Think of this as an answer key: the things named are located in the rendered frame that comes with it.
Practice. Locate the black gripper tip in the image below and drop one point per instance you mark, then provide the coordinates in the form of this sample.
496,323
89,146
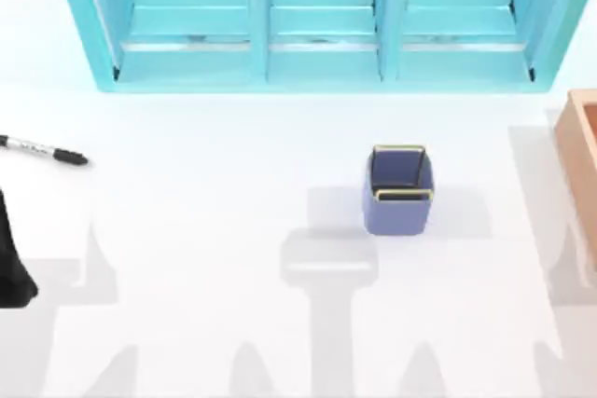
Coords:
11,272

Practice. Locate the salmon-coloured shallow box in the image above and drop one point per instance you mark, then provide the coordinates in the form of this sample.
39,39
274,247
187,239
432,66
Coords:
574,169

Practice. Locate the black and silver marker pen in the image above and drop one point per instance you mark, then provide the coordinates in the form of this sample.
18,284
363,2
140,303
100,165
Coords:
44,151

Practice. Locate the blue square pen holder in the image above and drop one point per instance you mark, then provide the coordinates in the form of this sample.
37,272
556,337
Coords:
395,216

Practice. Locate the light blue rack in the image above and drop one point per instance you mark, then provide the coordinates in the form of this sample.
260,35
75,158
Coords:
322,20

